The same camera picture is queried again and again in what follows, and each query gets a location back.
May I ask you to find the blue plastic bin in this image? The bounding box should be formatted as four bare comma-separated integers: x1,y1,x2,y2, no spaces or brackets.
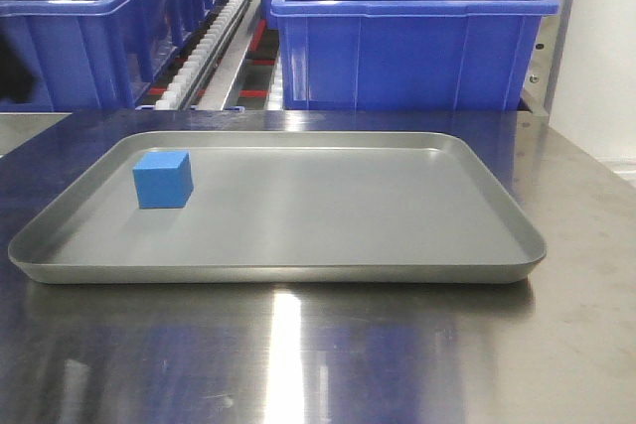
271,0,559,111
1,0,215,112

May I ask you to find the white roller conveyor track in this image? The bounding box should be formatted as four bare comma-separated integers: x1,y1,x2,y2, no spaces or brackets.
152,0,249,111

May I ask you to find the grey metal tray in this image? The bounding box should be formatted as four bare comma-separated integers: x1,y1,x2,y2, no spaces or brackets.
8,131,547,284

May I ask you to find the blue cube block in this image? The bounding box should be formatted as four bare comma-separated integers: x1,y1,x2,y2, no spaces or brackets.
132,150,194,209

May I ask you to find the blue plastic bin right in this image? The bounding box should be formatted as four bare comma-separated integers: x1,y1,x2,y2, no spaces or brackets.
271,0,559,111

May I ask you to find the blue plastic bin left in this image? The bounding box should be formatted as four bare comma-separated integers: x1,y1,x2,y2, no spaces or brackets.
1,0,215,112

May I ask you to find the grey metal shelf upright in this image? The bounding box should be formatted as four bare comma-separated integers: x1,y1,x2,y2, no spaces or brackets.
522,0,572,119

